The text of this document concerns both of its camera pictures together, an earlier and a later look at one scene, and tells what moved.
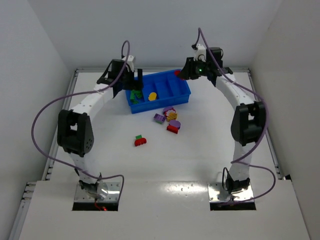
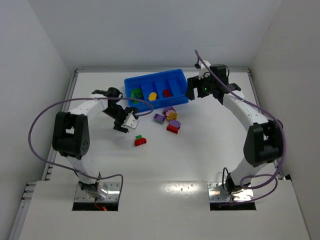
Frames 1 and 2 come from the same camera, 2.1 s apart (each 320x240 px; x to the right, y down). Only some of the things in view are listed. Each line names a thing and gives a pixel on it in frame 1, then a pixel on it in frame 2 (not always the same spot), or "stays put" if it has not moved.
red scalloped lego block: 139,142 stays put
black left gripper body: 133,83 to 121,125
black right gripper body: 188,70 to 192,86
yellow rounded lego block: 152,96 stays put
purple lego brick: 159,118 stays put
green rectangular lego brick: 138,93 stays put
